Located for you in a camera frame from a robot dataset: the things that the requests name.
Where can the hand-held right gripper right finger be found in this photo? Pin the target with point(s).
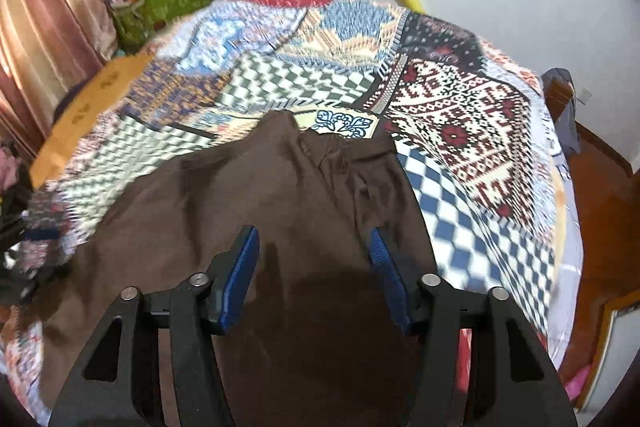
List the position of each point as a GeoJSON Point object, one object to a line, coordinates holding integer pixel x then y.
{"type": "Point", "coordinates": [392, 279]}

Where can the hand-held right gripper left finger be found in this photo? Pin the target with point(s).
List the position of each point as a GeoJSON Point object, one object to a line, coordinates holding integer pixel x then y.
{"type": "Point", "coordinates": [240, 279]}

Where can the brown shirt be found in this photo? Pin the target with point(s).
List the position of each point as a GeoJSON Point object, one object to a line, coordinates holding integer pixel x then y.
{"type": "Point", "coordinates": [280, 207]}

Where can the wooden lap desk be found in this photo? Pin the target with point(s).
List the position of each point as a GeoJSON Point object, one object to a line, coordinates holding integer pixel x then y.
{"type": "Point", "coordinates": [95, 102]}

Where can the patchwork quilt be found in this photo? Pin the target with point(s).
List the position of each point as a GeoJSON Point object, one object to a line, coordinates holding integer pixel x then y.
{"type": "Point", "coordinates": [450, 132]}

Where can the striped curtain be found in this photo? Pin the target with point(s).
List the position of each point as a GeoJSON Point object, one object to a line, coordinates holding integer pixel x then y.
{"type": "Point", "coordinates": [45, 7]}

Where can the grey garment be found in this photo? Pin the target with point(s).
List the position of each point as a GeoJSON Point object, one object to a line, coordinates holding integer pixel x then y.
{"type": "Point", "coordinates": [560, 107]}

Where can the green patterned bag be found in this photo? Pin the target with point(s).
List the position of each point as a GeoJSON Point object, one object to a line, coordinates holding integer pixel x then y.
{"type": "Point", "coordinates": [160, 9]}

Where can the white wall socket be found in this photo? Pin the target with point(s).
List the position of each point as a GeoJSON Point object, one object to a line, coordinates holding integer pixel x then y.
{"type": "Point", "coordinates": [586, 95]}

